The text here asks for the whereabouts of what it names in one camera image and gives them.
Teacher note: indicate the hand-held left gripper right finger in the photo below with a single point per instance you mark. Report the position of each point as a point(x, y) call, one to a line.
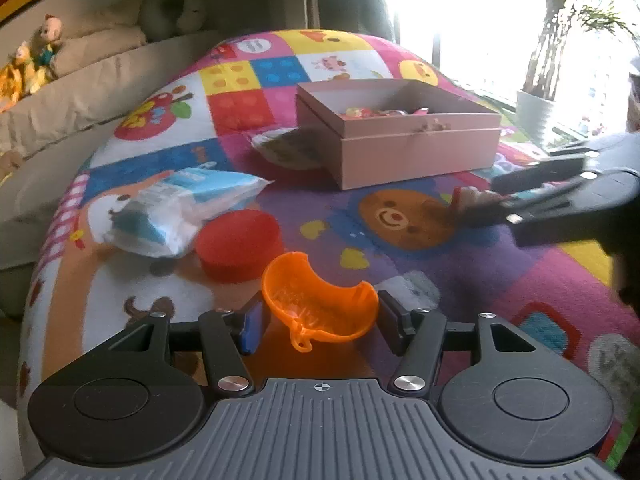
point(390, 320)

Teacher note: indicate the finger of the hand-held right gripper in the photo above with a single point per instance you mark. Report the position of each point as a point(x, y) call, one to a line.
point(500, 212)
point(540, 175)

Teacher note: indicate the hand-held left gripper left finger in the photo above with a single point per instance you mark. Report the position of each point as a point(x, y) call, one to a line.
point(252, 327)

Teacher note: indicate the small red white toy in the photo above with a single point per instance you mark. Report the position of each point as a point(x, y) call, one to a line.
point(465, 197)

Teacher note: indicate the orange plastic bowl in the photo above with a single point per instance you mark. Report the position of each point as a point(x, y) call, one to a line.
point(320, 310)

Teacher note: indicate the pink cardboard box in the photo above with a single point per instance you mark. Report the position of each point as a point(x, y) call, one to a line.
point(415, 155)

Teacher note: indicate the white plant pot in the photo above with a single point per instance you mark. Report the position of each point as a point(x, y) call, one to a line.
point(535, 120)

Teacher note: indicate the colourful printed play mat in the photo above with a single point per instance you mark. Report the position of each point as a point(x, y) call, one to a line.
point(450, 280)

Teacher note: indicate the red round container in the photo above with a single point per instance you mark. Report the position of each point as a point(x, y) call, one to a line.
point(235, 245)

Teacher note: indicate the potted plant in white pot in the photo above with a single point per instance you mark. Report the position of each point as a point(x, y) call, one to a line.
point(547, 50)

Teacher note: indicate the blue white wipes packet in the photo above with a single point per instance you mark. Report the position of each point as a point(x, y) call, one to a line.
point(165, 210)

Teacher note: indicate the pink plastic toy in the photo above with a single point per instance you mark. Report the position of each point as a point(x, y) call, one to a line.
point(370, 111)

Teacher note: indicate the white green snack bag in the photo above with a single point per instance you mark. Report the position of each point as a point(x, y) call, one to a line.
point(285, 147)

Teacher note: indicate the green hanging cloth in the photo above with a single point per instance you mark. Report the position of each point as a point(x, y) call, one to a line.
point(375, 5)

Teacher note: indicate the grey sofa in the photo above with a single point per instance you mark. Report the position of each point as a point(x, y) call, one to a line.
point(75, 110)

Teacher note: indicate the beige plush toy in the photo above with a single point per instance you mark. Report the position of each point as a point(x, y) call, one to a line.
point(10, 165)

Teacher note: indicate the beige pillow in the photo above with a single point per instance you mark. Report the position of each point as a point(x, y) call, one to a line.
point(100, 45)

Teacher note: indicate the orange yellow plush toy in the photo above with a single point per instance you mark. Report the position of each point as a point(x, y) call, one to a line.
point(15, 77)

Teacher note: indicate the plush doll toy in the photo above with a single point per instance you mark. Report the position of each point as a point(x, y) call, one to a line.
point(47, 32)

